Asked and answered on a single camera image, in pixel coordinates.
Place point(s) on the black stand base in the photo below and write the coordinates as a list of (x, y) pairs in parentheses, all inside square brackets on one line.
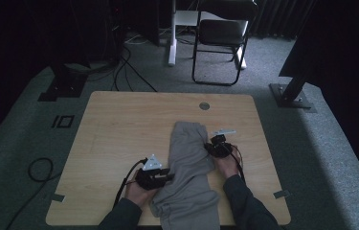
[(65, 86)]

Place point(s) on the grey pants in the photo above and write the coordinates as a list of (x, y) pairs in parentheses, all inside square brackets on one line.
[(186, 179)]

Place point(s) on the dark curtain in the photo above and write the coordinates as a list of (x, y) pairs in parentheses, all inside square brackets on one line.
[(273, 19)]

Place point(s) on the round grey table grommet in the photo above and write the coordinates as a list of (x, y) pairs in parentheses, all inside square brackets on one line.
[(204, 106)]

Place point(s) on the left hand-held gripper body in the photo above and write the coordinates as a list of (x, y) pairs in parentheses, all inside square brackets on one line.
[(148, 179)]

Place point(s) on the grey tape piece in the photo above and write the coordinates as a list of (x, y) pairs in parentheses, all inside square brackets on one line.
[(281, 194), (58, 197)]

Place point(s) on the person's left hand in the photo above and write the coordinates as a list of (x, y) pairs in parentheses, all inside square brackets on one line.
[(140, 196)]

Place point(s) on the black metal stand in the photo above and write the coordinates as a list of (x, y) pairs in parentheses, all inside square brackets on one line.
[(290, 96)]

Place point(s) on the person's right hand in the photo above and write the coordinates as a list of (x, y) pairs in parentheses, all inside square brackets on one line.
[(228, 166)]

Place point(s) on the black folding chair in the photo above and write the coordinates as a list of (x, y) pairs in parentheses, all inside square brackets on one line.
[(220, 32)]

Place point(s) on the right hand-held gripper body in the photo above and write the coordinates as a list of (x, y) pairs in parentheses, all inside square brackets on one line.
[(221, 148)]

